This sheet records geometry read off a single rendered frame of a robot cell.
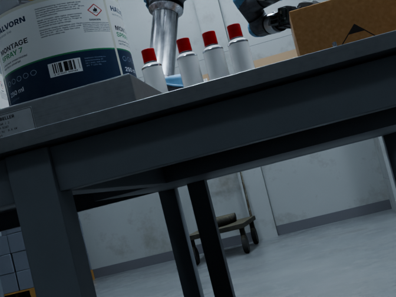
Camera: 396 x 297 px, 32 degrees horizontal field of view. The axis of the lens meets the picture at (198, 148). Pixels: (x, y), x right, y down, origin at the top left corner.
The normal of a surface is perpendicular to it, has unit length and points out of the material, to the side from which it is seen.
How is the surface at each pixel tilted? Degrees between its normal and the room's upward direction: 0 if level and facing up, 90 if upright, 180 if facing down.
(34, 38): 90
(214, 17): 90
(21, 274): 90
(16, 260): 90
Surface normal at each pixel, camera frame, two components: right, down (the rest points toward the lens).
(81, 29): 0.46, -0.18
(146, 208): -0.18, -0.03
